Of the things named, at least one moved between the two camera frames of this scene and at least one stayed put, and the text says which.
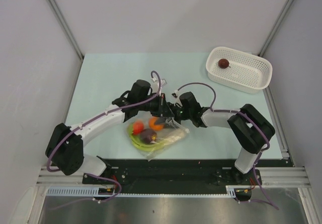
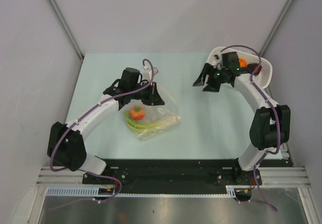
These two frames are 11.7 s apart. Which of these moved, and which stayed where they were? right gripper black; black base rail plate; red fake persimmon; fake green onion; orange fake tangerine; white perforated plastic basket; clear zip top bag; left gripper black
Moved: clear zip top bag; orange fake tangerine; left gripper black; fake green onion; right gripper black; red fake persimmon
Stayed: black base rail plate; white perforated plastic basket
